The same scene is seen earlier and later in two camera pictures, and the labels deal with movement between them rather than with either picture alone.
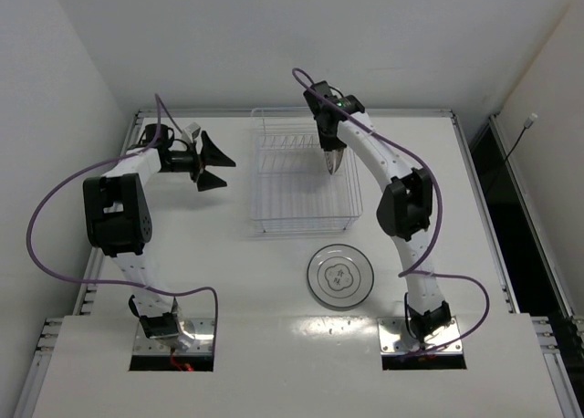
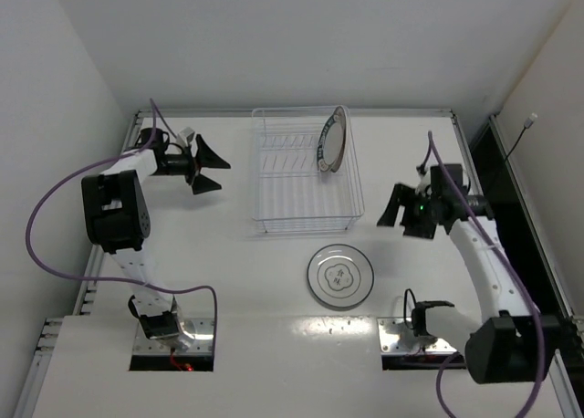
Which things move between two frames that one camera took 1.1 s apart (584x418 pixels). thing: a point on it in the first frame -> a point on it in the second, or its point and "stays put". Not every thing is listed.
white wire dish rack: x=290 y=187 stays put
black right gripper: x=331 y=145 -> x=411 y=211
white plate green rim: x=340 y=276 stays put
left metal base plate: x=202 y=329 stays put
